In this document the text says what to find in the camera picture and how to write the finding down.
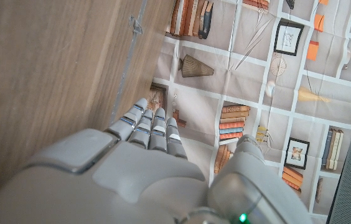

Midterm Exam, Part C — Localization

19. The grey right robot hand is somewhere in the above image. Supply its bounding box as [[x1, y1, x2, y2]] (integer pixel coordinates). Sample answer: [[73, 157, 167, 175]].
[[0, 97, 315, 224]]

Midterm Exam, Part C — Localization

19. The printed bookshelf backdrop cloth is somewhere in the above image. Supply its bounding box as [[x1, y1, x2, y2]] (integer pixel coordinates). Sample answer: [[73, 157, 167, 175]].
[[146, 0, 351, 218]]

